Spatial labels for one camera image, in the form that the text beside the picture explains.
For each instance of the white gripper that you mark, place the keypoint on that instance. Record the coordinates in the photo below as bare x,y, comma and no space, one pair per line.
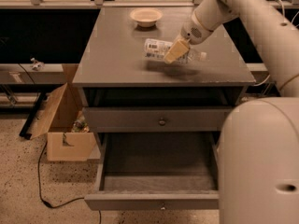
193,33

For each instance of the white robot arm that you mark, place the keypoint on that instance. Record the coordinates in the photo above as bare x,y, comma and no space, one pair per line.
258,150

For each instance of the grey wooden drawer cabinet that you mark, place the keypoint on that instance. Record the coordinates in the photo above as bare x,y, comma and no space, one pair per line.
114,71

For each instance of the round metal upper drawer knob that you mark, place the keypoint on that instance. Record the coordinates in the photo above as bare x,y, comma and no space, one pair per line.
162,122

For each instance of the closed grey upper drawer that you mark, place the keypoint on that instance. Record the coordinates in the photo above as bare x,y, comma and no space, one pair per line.
146,119

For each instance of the open grey lower drawer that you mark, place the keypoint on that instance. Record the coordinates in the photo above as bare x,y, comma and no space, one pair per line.
142,171

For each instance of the beige shallow bowl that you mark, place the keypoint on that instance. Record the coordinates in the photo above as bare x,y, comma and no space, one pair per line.
146,17

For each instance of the items inside cardboard box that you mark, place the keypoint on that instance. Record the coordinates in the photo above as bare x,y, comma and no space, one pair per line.
80,125

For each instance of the open cardboard box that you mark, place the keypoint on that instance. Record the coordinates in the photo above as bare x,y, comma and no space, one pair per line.
55,120

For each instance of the small crumpled shiny object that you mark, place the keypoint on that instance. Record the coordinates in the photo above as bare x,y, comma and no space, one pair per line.
37,65

